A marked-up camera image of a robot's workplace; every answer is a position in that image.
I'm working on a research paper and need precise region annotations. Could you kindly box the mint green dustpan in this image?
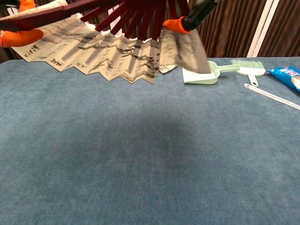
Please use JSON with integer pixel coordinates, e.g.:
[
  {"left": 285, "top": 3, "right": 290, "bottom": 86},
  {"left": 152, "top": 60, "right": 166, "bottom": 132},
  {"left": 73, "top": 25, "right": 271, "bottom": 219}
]
[{"left": 182, "top": 60, "right": 241, "bottom": 84}]

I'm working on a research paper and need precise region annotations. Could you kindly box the dark brown pleated curtain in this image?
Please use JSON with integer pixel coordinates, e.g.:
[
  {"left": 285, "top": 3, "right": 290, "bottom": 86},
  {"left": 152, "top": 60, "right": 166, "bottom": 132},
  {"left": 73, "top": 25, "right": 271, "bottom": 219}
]
[{"left": 0, "top": 0, "right": 300, "bottom": 62}]

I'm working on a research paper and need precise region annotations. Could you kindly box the blue felt table mat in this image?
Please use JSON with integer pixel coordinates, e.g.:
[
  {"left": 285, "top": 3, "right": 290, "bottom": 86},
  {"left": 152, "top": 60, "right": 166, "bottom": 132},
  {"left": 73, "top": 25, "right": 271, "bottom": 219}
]
[{"left": 0, "top": 57, "right": 300, "bottom": 225}]

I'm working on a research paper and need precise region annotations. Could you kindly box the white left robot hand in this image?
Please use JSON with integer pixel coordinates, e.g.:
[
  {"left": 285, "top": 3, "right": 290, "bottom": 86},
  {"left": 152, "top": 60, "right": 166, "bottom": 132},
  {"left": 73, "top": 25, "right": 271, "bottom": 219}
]
[{"left": 0, "top": 0, "right": 44, "bottom": 49}]

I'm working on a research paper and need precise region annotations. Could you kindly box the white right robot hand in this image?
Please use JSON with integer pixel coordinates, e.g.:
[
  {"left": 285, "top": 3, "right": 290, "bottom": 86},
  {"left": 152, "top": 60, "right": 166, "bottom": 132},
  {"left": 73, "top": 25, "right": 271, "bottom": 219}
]
[{"left": 163, "top": 0, "right": 218, "bottom": 35}]

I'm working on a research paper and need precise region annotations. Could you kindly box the red-ribbed paper folding fan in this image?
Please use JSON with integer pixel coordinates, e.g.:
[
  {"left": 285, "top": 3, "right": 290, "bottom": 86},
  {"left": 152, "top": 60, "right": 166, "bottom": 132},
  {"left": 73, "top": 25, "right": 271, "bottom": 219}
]
[{"left": 0, "top": 0, "right": 211, "bottom": 84}]

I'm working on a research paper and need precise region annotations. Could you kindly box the mint green hand brush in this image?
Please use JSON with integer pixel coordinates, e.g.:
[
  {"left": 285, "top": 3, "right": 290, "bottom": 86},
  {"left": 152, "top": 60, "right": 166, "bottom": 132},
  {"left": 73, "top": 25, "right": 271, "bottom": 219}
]
[{"left": 231, "top": 59, "right": 267, "bottom": 87}]

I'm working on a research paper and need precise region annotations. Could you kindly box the white partition frame post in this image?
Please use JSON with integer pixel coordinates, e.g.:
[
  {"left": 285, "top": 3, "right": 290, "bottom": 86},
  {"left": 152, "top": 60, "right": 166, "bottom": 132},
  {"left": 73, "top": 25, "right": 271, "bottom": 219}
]
[{"left": 247, "top": 0, "right": 280, "bottom": 58}]

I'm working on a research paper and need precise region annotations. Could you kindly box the blue biscuit snack bag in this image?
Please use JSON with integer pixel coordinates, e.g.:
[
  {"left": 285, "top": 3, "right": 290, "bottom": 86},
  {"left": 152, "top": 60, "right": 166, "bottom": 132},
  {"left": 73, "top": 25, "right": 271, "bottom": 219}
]
[{"left": 268, "top": 66, "right": 300, "bottom": 93}]

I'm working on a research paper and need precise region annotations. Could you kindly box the clear wrapped straw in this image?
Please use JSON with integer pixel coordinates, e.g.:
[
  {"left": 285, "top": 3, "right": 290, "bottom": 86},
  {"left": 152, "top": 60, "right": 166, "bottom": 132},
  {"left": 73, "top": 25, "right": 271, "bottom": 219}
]
[{"left": 243, "top": 83, "right": 300, "bottom": 111}]

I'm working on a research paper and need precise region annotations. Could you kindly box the crumpled orange snack wrapper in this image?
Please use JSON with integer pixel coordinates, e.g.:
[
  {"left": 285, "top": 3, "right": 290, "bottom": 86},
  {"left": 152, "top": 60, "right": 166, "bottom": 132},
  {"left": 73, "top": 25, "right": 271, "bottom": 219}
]
[{"left": 159, "top": 63, "right": 178, "bottom": 75}]

